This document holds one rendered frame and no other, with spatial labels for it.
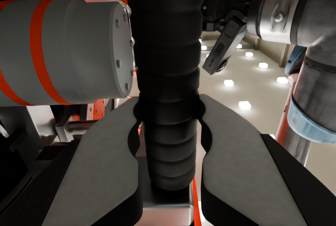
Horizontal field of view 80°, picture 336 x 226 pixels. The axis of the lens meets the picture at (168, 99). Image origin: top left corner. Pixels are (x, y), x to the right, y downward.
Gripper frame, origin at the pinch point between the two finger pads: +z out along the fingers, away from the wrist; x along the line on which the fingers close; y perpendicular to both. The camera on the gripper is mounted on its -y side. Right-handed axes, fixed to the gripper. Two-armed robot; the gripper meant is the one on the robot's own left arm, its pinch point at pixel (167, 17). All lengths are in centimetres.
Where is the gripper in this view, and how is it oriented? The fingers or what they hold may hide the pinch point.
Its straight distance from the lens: 45.1
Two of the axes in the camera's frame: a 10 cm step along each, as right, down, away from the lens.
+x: -7.0, 3.8, -6.0
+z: -7.1, -3.3, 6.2
